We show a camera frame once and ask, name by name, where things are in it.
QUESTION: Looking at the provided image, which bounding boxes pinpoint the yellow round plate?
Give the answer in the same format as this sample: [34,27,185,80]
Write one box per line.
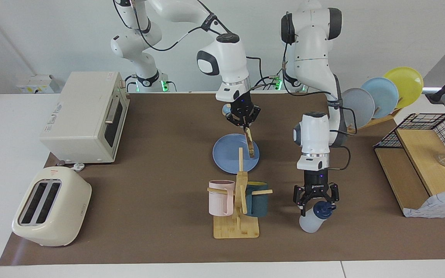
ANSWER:
[384,67,424,109]

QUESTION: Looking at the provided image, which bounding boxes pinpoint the white toaster oven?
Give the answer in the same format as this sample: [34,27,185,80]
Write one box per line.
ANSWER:
[39,71,130,164]

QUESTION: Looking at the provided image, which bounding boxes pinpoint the toasted bread slice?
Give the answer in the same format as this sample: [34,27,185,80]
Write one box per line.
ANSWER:
[245,127,256,159]

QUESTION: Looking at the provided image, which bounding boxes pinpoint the seasoning bottle navy cap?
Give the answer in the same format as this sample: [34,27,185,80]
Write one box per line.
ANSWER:
[299,201,337,233]

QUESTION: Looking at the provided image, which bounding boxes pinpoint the pink ribbed mug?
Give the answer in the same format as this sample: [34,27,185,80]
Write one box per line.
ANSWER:
[208,180,235,217]

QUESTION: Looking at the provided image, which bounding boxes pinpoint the light blue round plate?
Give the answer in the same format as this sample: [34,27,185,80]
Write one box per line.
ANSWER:
[362,77,399,119]

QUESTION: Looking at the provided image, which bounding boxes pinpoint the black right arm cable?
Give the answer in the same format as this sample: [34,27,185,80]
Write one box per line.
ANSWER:
[112,0,263,91]

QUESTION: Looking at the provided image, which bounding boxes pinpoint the wooden mug rack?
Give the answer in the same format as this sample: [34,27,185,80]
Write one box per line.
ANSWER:
[207,147,273,239]

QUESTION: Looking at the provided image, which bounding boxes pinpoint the dark teal mug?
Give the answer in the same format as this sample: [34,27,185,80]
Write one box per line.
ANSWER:
[245,181,269,217]

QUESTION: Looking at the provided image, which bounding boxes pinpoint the black left base cable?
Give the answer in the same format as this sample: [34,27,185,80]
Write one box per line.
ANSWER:
[252,64,287,92]

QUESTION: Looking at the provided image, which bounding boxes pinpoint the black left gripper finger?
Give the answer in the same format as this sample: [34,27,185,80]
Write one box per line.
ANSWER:
[293,185,309,217]
[323,183,340,211]

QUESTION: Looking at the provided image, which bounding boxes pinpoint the grey round plate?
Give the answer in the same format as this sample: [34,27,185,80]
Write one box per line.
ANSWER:
[341,88,375,129]

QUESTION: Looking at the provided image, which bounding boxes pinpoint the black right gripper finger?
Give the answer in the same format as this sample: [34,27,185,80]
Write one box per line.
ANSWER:
[226,110,248,132]
[246,105,262,132]

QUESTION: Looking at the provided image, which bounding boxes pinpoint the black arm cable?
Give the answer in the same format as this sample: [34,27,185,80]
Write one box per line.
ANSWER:
[112,0,263,91]
[282,12,358,171]

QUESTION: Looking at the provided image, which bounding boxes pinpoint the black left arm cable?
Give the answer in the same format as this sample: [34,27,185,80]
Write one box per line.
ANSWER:
[282,12,358,171]

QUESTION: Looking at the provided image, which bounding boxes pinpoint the wooden plate rack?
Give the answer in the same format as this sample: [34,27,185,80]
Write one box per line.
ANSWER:
[347,108,403,134]

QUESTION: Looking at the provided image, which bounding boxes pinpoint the wooden shelf black wire frame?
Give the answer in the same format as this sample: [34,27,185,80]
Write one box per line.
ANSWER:
[374,113,445,217]

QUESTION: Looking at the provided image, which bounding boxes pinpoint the cream two-slot toaster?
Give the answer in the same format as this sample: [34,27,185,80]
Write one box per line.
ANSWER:
[12,166,92,247]

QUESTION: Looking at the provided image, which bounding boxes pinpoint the white wall socket box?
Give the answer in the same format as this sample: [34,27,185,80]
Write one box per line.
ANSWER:
[17,75,59,94]

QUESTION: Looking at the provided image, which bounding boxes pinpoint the brown table mat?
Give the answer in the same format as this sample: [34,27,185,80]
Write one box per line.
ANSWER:
[0,93,445,266]

